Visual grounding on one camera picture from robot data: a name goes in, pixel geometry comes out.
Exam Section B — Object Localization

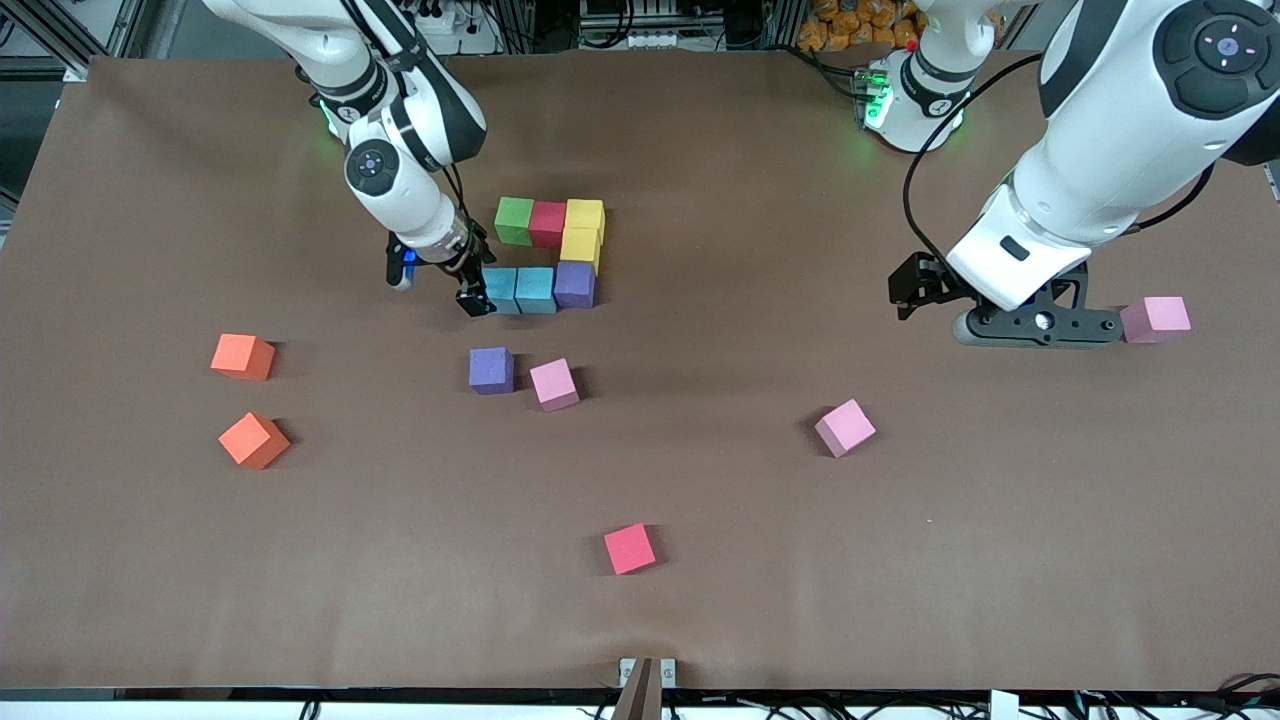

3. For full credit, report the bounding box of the blue foam cube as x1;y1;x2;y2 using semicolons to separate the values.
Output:
481;267;519;316
515;266;557;315

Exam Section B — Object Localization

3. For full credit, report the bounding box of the green foam cube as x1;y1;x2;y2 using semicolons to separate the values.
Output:
494;196;537;248

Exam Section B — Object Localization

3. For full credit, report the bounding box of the red foam cube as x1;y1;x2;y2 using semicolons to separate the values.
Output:
529;201;570;250
603;523;658;576

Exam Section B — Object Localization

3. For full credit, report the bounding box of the purple foam cube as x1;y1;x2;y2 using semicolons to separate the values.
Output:
468;347;516;396
553;261;598;310

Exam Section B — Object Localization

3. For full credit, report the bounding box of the pink foam cube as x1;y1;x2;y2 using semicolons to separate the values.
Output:
529;358;581;413
1120;296;1193;345
814;398;877;459

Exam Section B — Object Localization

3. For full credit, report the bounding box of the white power strip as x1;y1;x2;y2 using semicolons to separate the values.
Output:
415;0;501;56

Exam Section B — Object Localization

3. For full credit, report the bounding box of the orange foam cube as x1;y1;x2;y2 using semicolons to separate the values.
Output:
210;333;276;382
218;411;291;471

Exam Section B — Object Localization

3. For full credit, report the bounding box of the brown table cover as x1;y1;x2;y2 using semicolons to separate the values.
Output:
0;48;1280;693

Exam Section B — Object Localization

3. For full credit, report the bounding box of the orange snack bag pile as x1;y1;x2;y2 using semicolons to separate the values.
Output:
797;0;926;53

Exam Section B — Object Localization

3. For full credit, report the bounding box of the grey electronics rack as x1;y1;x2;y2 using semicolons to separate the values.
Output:
578;0;731;51

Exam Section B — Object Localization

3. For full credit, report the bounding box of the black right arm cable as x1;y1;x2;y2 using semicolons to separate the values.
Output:
340;0;471;236

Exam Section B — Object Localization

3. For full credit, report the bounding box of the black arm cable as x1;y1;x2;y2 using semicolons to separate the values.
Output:
340;0;471;236
903;52;1046;263

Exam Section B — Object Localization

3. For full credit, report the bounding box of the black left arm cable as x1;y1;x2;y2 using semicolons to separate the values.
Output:
903;52;1046;263

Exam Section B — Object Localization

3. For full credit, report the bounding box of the small metal bracket plate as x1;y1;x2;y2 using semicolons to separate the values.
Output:
618;657;678;691

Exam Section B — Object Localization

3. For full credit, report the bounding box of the aluminium frame post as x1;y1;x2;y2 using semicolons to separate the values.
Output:
0;0;151;83

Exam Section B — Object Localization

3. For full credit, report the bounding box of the brown camera pole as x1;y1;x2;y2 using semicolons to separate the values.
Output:
610;657;666;720

